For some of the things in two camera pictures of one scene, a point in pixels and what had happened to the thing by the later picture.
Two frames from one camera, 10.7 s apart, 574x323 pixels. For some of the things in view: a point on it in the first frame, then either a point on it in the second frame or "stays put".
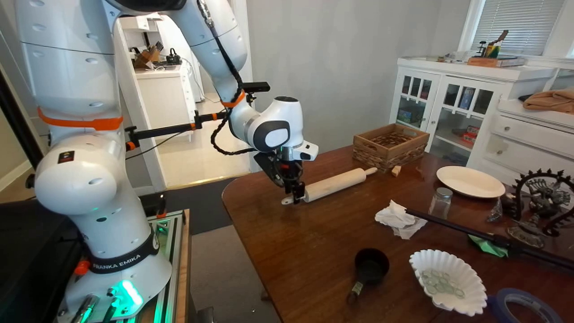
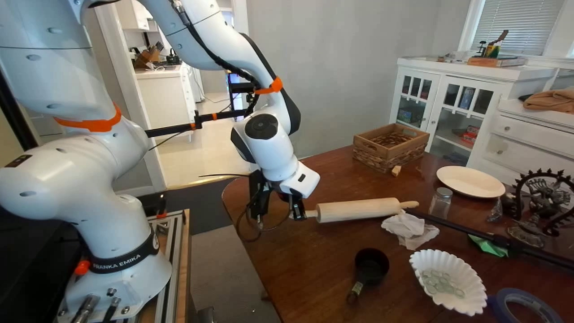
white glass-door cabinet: (453, 101) stays put
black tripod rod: (537, 252) stays put
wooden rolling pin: (333, 185) -> (360, 209)
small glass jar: (442, 202) stays put
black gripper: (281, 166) -> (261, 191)
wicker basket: (390, 148) stays put
